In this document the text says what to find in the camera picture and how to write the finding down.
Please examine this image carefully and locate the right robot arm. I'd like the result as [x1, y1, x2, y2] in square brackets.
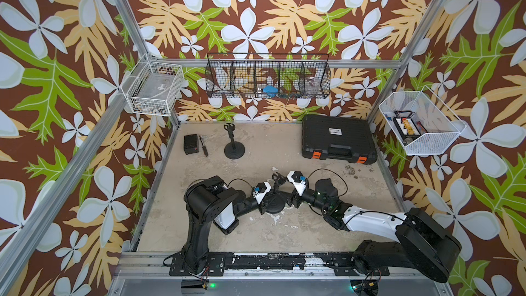
[287, 171, 462, 283]

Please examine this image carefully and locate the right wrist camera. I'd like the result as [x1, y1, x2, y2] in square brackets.
[287, 171, 308, 197]

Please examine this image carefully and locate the white mesh basket right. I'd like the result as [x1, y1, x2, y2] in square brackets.
[379, 86, 467, 156]

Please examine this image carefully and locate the white wire basket left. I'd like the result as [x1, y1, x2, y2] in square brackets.
[121, 56, 185, 116]

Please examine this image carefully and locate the small ratchet screwdriver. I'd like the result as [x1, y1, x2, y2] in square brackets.
[199, 135, 209, 157]

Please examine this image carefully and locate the black plastic tool case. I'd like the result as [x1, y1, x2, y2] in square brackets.
[301, 115, 378, 164]

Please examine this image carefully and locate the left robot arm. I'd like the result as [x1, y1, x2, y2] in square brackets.
[182, 175, 272, 274]

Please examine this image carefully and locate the black microphone stand pole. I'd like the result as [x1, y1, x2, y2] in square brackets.
[223, 123, 236, 150]

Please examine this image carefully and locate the black wire basket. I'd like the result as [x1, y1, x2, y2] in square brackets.
[205, 53, 331, 99]

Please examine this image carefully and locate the blue object in basket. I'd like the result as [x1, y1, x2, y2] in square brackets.
[263, 86, 278, 95]

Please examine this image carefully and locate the small black box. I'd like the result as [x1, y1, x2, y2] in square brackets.
[183, 134, 199, 155]

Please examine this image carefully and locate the black round stand base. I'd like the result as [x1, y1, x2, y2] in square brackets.
[224, 141, 245, 160]

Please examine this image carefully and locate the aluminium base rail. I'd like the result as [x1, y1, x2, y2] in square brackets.
[108, 252, 452, 295]

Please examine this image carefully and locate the screw bit box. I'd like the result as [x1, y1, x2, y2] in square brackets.
[393, 110, 427, 140]

